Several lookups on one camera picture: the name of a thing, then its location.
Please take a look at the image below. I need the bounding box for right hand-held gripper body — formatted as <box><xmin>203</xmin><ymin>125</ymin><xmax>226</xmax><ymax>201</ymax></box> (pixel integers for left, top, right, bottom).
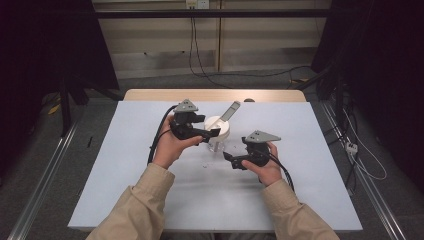
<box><xmin>230</xmin><ymin>130</ymin><xmax>282</xmax><ymax>170</ymax></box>

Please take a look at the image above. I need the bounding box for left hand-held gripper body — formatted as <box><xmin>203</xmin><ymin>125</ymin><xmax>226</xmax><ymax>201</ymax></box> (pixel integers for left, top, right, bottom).
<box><xmin>170</xmin><ymin>98</ymin><xmax>203</xmax><ymax>140</ymax></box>

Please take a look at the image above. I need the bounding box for clear plastic jar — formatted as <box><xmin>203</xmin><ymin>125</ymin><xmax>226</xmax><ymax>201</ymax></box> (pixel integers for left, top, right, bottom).
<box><xmin>207</xmin><ymin>133</ymin><xmax>230</xmax><ymax>154</ymax></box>

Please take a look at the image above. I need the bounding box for person's left hand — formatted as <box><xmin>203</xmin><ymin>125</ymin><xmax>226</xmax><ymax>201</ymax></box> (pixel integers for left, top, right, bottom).
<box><xmin>152</xmin><ymin>114</ymin><xmax>204</xmax><ymax>170</ymax></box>

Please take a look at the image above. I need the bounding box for person's right hand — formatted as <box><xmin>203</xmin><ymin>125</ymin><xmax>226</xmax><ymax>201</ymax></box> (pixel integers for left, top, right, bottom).
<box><xmin>240</xmin><ymin>142</ymin><xmax>284</xmax><ymax>188</ymax></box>

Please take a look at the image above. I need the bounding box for wooden table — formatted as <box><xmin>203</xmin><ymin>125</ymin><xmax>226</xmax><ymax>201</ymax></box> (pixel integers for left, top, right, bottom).
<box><xmin>123</xmin><ymin>88</ymin><xmax>307</xmax><ymax>103</ymax></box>

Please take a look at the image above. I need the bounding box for white table mat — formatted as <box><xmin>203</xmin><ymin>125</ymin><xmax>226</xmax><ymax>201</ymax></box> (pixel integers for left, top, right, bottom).
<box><xmin>67</xmin><ymin>100</ymin><xmax>364</xmax><ymax>233</ymax></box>

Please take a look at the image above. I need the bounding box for white power strip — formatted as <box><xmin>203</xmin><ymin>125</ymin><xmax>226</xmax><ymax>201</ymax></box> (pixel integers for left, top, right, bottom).
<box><xmin>345</xmin><ymin>141</ymin><xmax>359</xmax><ymax>156</ymax></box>

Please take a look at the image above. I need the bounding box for black metal stand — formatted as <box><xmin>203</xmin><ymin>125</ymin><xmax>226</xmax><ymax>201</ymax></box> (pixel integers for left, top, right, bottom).
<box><xmin>57</xmin><ymin>71</ymin><xmax>125</xmax><ymax>138</ymax></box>

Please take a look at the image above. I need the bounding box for yellow floor tape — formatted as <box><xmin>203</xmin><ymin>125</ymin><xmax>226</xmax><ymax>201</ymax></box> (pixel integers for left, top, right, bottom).
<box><xmin>47</xmin><ymin>102</ymin><xmax>63</xmax><ymax>116</ymax></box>

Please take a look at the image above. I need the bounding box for black curtain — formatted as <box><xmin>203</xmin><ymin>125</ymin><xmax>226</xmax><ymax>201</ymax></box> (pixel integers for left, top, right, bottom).
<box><xmin>0</xmin><ymin>0</ymin><xmax>120</xmax><ymax>174</ymax></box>
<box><xmin>310</xmin><ymin>0</ymin><xmax>424</xmax><ymax>193</ymax></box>

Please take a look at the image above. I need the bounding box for left hand-held gripper cable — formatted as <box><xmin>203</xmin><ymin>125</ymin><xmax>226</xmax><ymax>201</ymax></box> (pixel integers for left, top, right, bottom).
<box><xmin>147</xmin><ymin>104</ymin><xmax>179</xmax><ymax>166</ymax></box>

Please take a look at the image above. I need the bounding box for hand-held gripper cable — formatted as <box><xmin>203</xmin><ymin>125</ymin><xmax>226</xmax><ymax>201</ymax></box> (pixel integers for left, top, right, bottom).
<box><xmin>268</xmin><ymin>154</ymin><xmax>296</xmax><ymax>194</ymax></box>
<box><xmin>147</xmin><ymin>104</ymin><xmax>179</xmax><ymax>166</ymax></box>

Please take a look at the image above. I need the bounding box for right hand-held gripper cable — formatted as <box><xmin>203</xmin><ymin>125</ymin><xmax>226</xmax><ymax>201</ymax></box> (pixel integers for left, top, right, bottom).
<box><xmin>268</xmin><ymin>154</ymin><xmax>296</xmax><ymax>194</ymax></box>

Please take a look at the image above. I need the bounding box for black hanging wall cable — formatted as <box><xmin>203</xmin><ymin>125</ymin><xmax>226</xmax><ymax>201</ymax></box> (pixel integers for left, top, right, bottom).
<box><xmin>188</xmin><ymin>16</ymin><xmax>234</xmax><ymax>90</ymax></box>

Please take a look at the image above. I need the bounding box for white wall outlet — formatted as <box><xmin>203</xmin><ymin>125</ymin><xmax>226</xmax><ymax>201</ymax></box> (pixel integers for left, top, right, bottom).
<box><xmin>185</xmin><ymin>0</ymin><xmax>211</xmax><ymax>10</ymax></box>

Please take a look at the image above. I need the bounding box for white floor cable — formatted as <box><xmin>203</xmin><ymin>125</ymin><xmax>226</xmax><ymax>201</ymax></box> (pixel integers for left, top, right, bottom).
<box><xmin>342</xmin><ymin>109</ymin><xmax>388</xmax><ymax>182</ymax></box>

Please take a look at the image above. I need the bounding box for metal floor rail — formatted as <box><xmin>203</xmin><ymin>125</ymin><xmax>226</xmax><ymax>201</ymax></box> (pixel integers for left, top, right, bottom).
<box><xmin>319</xmin><ymin>101</ymin><xmax>408</xmax><ymax>240</ymax></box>
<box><xmin>6</xmin><ymin>121</ymin><xmax>81</xmax><ymax>240</ymax></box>

